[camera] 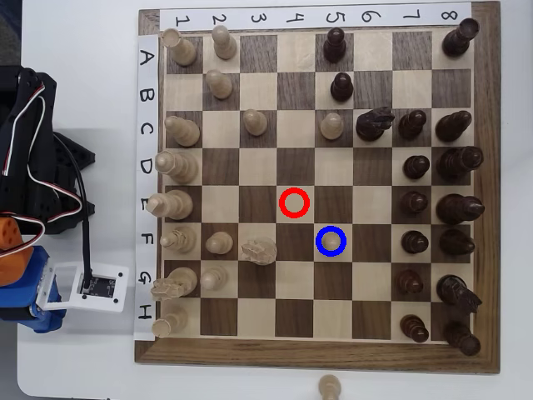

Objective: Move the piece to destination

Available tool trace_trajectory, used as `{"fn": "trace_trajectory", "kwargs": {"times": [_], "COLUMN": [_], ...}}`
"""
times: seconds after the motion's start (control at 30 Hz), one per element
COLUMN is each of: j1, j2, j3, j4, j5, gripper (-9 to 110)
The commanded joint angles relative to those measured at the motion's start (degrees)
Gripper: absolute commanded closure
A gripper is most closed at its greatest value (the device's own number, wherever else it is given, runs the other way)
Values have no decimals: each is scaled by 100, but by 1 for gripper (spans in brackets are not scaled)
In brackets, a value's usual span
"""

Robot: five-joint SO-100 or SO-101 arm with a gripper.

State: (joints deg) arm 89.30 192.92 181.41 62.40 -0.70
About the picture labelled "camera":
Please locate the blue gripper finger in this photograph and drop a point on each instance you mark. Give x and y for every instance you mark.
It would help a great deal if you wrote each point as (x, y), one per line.
(50, 321)
(21, 300)

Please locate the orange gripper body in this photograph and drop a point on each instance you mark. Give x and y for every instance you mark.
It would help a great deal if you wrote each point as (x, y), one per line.
(22, 305)

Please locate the light wooden pawn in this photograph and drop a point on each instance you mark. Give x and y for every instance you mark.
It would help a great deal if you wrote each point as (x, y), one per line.
(213, 278)
(330, 385)
(225, 46)
(219, 243)
(218, 85)
(255, 123)
(332, 126)
(332, 241)

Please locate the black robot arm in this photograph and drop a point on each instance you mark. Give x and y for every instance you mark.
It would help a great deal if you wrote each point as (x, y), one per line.
(33, 146)

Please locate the light wooden rook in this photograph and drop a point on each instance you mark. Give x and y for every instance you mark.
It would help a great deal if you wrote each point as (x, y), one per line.
(168, 323)
(183, 50)

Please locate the light wooden knight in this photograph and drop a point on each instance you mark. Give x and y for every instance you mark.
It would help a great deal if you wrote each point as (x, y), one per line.
(260, 251)
(179, 281)

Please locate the light wooden bishop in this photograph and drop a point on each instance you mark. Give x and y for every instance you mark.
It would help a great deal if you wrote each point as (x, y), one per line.
(185, 131)
(181, 241)

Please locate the light wooden king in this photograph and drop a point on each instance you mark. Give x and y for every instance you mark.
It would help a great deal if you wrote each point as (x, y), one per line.
(175, 205)

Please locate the light wooden queen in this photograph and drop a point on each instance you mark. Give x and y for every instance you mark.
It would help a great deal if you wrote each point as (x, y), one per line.
(179, 166)

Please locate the wooden chess board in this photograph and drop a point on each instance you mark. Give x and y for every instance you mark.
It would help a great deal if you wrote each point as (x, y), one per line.
(250, 354)

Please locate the white paper strip with letters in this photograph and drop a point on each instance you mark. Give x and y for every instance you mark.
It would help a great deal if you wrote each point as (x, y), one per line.
(145, 108)

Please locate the white paper strip with numbers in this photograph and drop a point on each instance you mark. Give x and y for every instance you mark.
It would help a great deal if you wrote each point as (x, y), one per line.
(237, 18)

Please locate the dark wooden pawn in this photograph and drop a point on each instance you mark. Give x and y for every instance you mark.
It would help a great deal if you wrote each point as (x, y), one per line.
(414, 242)
(411, 125)
(415, 167)
(414, 328)
(413, 203)
(342, 87)
(335, 46)
(409, 282)

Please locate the dark wooden knight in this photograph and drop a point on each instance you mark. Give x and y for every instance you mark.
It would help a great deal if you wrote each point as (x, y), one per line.
(456, 291)
(372, 125)

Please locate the dark wooden rook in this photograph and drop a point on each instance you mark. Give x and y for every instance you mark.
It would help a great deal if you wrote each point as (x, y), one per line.
(458, 39)
(461, 338)

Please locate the dark wooden bishop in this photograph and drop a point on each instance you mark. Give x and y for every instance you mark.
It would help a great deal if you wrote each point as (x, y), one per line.
(451, 127)
(456, 242)

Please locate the dark wooden king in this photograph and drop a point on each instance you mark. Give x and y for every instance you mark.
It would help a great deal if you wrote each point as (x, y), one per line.
(458, 209)

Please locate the dark wooden queen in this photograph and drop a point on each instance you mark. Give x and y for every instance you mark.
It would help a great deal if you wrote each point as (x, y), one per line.
(458, 162)

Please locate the white camera mount with board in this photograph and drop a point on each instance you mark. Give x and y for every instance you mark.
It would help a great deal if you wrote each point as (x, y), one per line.
(102, 287)

